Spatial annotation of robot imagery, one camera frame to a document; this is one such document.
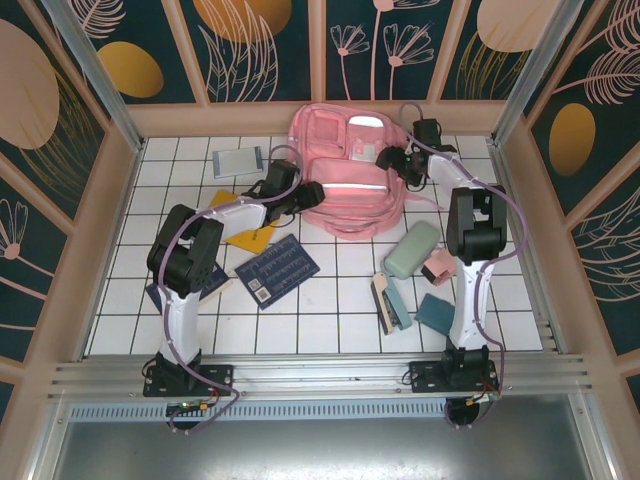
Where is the pink backpack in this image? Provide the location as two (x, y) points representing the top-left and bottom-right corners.
(287, 103), (446, 241)

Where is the navy book with white print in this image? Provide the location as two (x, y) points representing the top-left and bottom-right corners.
(234, 233), (322, 311)

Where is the pale green pencil case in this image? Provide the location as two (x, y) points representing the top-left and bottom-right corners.
(383, 221), (441, 280)

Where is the pink box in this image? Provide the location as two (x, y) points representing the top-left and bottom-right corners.
(420, 247), (457, 287)

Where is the teal stapler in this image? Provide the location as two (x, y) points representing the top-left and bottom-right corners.
(370, 272), (412, 334)

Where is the yellow book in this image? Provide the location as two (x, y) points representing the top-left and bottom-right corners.
(207, 188), (289, 256)

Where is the grey notebook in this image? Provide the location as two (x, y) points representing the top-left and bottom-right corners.
(211, 146), (264, 179)

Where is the navy book with cream edge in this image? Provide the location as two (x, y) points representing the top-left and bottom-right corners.
(145, 262), (235, 312)

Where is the grey metal sheet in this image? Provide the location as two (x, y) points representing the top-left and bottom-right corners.
(29, 394), (621, 480)

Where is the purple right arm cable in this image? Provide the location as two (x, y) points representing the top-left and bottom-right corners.
(399, 102), (529, 431)

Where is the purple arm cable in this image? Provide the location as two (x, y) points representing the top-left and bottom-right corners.
(149, 144), (302, 437)
(399, 102), (529, 431)

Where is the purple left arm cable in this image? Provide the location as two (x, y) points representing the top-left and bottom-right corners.
(149, 144), (302, 437)

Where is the aluminium table edge rail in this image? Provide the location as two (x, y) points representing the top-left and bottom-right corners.
(487, 137), (569, 357)

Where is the aluminium frame post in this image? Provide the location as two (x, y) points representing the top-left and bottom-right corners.
(42, 0), (146, 154)
(492, 0), (596, 146)

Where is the aluminium extrusion mounting rail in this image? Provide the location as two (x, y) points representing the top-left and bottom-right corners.
(47, 353), (594, 401)

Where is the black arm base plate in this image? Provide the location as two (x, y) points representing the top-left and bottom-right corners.
(408, 359), (501, 394)
(143, 363), (236, 397)

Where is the slotted grey cable duct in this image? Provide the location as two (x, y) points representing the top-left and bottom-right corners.
(69, 402), (451, 422)

